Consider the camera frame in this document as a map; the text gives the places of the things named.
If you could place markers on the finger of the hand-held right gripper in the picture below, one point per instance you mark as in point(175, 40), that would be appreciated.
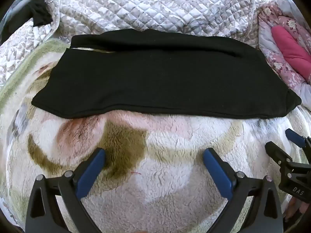
point(292, 136)
point(277, 153)

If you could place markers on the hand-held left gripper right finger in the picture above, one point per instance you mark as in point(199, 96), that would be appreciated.
point(217, 172)

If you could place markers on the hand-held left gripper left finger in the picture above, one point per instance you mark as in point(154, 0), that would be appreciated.
point(91, 172)

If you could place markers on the black pants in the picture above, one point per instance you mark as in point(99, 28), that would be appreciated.
point(158, 82)

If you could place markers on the person's right hand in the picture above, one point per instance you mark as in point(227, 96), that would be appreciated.
point(292, 208)

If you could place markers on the floral fleece blanket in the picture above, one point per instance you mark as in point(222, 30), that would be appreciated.
point(170, 150)

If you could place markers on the pink floral comforter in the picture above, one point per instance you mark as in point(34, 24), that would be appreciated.
point(279, 70)

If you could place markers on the pink pillow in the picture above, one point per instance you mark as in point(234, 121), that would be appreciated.
point(291, 51)

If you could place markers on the black hanging garment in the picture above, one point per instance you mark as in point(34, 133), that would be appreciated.
point(40, 14)

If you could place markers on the quilted floral bedspread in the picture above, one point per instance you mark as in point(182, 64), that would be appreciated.
point(145, 4)

